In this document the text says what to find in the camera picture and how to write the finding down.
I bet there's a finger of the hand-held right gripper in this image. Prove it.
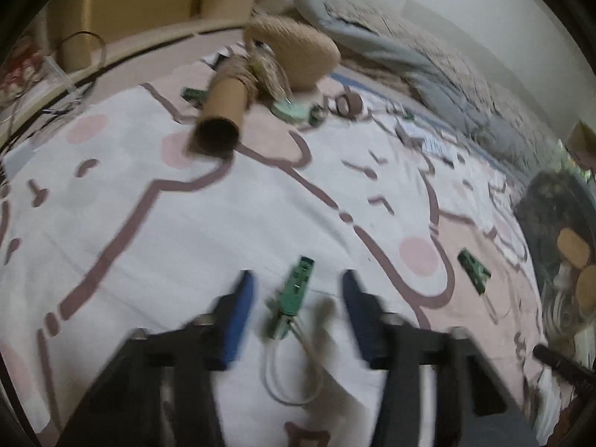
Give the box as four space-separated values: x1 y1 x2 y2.
532 345 590 389

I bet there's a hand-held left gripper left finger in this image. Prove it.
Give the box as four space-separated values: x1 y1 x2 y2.
58 270 256 447

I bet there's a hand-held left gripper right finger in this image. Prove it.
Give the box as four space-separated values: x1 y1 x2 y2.
342 270 541 447

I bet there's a green circuit board white cable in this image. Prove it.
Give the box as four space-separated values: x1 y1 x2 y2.
263 256 327 406

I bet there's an oval wooden block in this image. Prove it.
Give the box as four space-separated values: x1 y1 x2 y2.
575 264 596 310
556 228 592 268

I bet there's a bear print blanket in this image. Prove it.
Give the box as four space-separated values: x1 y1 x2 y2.
0 42 555 447

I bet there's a paper leaflet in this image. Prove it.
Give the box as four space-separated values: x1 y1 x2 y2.
421 135 459 159

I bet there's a small white box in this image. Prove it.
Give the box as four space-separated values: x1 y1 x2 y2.
395 121 427 147

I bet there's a cardboard tube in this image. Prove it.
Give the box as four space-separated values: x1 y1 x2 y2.
188 72 250 159

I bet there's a brown tape roll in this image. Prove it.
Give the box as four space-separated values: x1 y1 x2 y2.
334 92 365 119

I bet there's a mint green plastic piece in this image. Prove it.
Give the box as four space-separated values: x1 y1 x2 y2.
271 98 312 124

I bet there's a cardboard box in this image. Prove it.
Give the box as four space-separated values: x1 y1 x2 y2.
565 120 596 173

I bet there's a grey duvet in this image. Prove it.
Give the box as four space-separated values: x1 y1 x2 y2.
291 0 559 178

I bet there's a twine bundle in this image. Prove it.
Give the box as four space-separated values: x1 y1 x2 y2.
214 51 294 103

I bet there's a tan fuzzy plush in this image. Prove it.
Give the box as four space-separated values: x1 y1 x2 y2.
244 15 342 94

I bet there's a long wooden shelf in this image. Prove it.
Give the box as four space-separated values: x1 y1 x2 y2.
47 0 294 75

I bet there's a clear jar with red figure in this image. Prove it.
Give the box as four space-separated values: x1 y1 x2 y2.
0 32 52 103

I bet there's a black cable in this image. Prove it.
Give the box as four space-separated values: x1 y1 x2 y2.
56 32 107 73

